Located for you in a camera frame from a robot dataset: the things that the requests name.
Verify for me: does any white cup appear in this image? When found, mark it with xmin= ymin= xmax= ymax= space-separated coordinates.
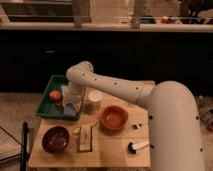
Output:
xmin=88 ymin=90 xmax=103 ymax=107

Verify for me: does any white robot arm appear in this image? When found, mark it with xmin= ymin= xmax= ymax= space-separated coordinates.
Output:
xmin=66 ymin=61 xmax=205 ymax=171

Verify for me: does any blue sponge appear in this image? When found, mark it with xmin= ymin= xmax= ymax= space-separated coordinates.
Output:
xmin=63 ymin=103 xmax=77 ymax=116

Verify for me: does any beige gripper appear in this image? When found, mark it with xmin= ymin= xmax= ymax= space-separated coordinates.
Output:
xmin=65 ymin=88 xmax=84 ymax=105

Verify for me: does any green plastic tray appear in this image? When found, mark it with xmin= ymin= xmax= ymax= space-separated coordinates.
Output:
xmin=36 ymin=75 xmax=84 ymax=121

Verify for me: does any white handled black brush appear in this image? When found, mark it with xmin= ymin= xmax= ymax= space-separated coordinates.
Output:
xmin=128 ymin=141 xmax=149 ymax=154

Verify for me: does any black chair frame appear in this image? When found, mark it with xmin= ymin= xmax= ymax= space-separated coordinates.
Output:
xmin=0 ymin=122 xmax=29 ymax=171

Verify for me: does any purple bowl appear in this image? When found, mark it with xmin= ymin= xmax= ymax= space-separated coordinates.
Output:
xmin=42 ymin=126 xmax=70 ymax=153

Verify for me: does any orange bowl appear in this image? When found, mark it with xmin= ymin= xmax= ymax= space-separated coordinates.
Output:
xmin=100 ymin=106 xmax=128 ymax=131

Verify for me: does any wooden block with dark edge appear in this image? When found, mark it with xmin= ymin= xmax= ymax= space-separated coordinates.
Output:
xmin=79 ymin=125 xmax=92 ymax=152

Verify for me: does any orange fruit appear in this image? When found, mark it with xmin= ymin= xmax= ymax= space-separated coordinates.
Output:
xmin=49 ymin=90 xmax=62 ymax=101

